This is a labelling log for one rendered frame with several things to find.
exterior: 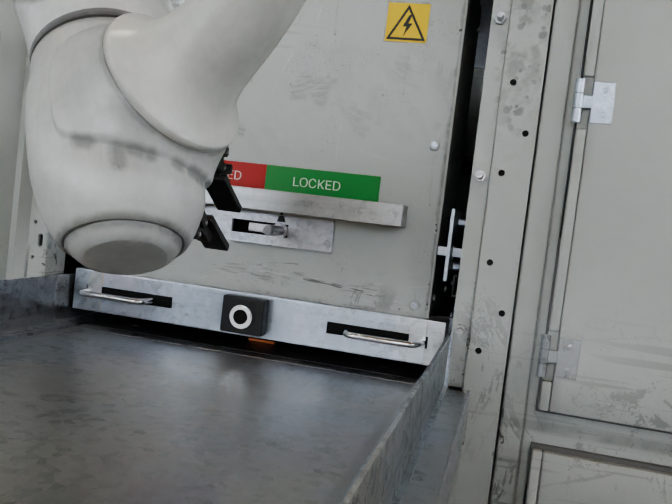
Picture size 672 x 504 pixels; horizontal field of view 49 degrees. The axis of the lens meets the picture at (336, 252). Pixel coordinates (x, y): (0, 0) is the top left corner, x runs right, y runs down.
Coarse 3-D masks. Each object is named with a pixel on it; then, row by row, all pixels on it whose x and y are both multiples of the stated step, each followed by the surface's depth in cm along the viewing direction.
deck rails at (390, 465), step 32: (0, 288) 93; (32, 288) 99; (0, 320) 93; (32, 320) 100; (416, 384) 61; (416, 416) 62; (384, 448) 45; (416, 448) 65; (352, 480) 56; (384, 480) 47
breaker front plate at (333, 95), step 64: (320, 0) 99; (384, 0) 97; (448, 0) 95; (320, 64) 99; (384, 64) 97; (448, 64) 95; (256, 128) 101; (320, 128) 99; (384, 128) 97; (448, 128) 95; (384, 192) 97; (192, 256) 104; (256, 256) 102; (320, 256) 100; (384, 256) 98
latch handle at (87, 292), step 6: (90, 288) 106; (84, 294) 103; (90, 294) 102; (96, 294) 102; (102, 294) 102; (108, 294) 102; (114, 300) 102; (120, 300) 101; (126, 300) 101; (132, 300) 101; (138, 300) 101; (144, 300) 102; (150, 300) 103; (156, 300) 104
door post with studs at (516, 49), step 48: (528, 0) 89; (528, 48) 89; (528, 96) 89; (480, 144) 91; (528, 144) 89; (480, 192) 91; (480, 240) 91; (480, 288) 91; (480, 336) 91; (480, 384) 91; (480, 432) 91; (480, 480) 91
